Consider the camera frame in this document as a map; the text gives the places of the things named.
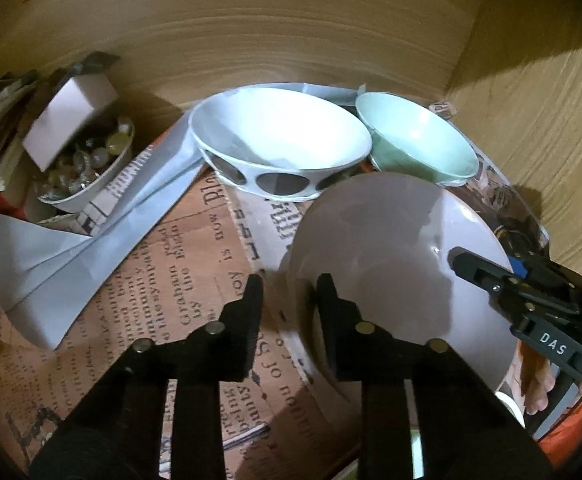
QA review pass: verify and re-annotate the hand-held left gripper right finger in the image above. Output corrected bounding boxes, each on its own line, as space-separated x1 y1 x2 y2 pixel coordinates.
316 273 554 480

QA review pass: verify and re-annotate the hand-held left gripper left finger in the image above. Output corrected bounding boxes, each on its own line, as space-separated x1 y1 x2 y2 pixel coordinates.
28 274 264 480

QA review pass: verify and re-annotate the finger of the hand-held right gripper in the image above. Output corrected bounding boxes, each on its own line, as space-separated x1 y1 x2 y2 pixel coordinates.
448 247 579 322
510 255 582 301

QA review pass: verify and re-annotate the pink grey bowl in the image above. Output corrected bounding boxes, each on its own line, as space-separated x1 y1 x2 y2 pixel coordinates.
277 171 519 396

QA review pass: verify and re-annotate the white plate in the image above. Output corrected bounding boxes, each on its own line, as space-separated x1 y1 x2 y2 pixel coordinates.
494 391 528 430

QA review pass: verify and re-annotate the light green bowl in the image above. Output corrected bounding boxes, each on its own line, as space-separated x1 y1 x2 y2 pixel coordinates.
355 91 479 186

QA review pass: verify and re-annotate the white bowl with dark dots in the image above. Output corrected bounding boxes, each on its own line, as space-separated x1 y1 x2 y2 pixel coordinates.
187 87 372 203

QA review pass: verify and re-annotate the person's right hand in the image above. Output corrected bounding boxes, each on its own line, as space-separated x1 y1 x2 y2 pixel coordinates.
520 354 560 414

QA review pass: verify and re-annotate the printed newspaper table cover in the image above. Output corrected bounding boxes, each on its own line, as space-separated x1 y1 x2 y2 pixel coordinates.
0 82 552 480

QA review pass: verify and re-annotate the small white dish of trinkets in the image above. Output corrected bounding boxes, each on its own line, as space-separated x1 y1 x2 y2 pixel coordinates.
36 115 136 213

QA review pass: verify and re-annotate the white box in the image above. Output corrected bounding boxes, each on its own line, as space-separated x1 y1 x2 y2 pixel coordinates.
21 74 119 172

